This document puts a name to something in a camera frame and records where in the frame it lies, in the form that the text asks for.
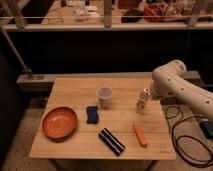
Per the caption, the small white bottle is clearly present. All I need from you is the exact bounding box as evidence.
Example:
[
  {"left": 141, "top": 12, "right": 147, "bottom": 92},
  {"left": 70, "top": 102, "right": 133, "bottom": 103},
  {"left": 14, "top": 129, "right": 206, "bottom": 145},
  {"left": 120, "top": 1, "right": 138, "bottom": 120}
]
[{"left": 137, "top": 88, "right": 150, "bottom": 109}]

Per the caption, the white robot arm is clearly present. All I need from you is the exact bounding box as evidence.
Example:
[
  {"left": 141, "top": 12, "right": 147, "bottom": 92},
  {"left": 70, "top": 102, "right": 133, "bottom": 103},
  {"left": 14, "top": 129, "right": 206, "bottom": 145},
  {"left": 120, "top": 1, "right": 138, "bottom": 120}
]
[{"left": 152, "top": 60, "right": 213, "bottom": 121}]

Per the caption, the clear plastic cup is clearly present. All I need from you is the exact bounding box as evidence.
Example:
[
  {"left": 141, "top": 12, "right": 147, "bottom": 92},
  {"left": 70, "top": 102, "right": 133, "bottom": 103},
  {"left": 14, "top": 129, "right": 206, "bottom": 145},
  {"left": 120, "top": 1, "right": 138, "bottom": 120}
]
[{"left": 96, "top": 86, "right": 113, "bottom": 108}]

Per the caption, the black white striped block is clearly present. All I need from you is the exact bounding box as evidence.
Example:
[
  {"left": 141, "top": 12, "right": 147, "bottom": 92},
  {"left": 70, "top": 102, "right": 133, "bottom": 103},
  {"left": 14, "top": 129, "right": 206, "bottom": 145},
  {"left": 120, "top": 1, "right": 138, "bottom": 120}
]
[{"left": 98, "top": 128, "right": 125, "bottom": 156}]

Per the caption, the orange bowl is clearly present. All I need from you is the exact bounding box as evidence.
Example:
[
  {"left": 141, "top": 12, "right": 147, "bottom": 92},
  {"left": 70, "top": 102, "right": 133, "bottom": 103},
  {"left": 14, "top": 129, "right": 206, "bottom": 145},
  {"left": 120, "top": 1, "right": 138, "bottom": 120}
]
[{"left": 42, "top": 107, "right": 78, "bottom": 140}]

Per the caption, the orange carrot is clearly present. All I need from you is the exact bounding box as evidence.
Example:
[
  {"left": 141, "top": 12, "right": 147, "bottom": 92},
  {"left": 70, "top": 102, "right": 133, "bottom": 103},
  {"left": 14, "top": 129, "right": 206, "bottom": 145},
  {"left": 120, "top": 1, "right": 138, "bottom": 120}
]
[{"left": 133, "top": 124, "right": 147, "bottom": 147}]

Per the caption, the diagonal metal pole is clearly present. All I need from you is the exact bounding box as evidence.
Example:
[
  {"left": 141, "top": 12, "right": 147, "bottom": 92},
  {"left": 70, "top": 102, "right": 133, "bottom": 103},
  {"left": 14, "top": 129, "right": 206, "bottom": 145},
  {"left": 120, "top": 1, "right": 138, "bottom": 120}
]
[{"left": 1, "top": 26, "right": 32, "bottom": 79}]

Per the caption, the dark box on floor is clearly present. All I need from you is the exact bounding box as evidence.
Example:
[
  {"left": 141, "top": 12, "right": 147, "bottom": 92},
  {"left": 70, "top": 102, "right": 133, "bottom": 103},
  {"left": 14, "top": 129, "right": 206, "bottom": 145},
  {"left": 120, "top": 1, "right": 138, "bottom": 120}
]
[{"left": 200, "top": 121, "right": 213, "bottom": 140}]

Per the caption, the upper shelf with clutter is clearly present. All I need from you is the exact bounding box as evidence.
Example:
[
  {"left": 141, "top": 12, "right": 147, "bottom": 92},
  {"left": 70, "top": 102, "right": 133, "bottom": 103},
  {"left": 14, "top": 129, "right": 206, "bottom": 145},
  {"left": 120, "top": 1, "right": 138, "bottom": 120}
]
[{"left": 0, "top": 0, "right": 213, "bottom": 31}]

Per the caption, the metal rail beam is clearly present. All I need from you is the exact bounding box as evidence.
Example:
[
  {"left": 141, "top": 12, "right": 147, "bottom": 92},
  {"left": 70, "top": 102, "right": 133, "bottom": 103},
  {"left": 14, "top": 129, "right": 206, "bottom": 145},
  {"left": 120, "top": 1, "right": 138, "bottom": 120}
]
[{"left": 16, "top": 70, "right": 204, "bottom": 93}]

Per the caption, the black cable on floor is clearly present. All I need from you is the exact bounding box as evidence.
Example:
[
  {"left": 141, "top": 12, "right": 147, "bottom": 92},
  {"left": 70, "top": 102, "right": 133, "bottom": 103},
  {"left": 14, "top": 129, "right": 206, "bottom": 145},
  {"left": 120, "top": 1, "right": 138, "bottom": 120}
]
[{"left": 164, "top": 104, "right": 213, "bottom": 169}]

